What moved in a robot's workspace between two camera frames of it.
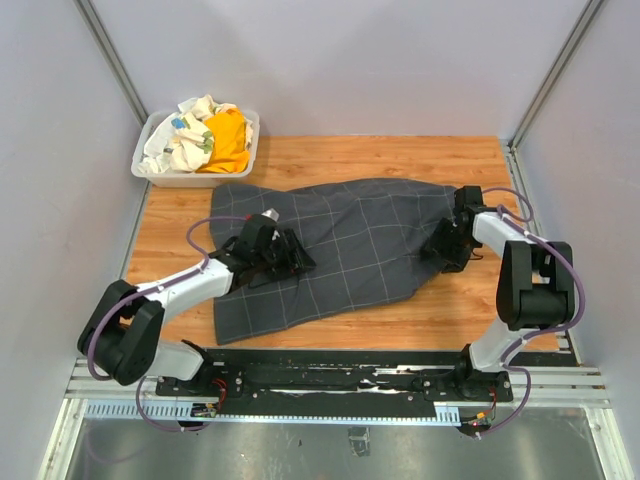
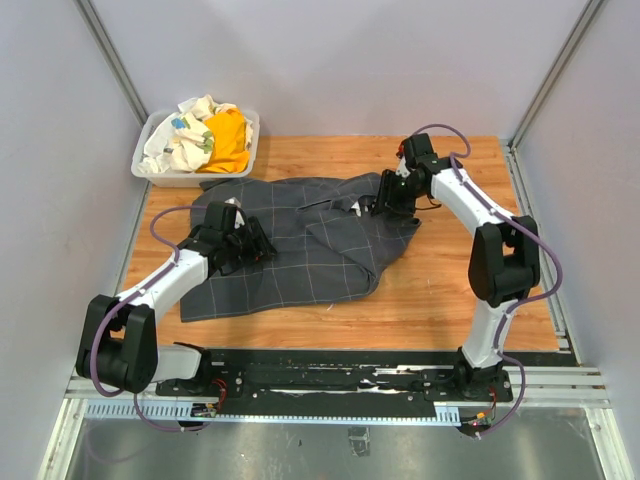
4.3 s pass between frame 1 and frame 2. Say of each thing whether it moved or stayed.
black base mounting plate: stayed
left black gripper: moved
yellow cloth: stayed
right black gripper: moved
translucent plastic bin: stayed
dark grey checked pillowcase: moved
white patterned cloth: stayed
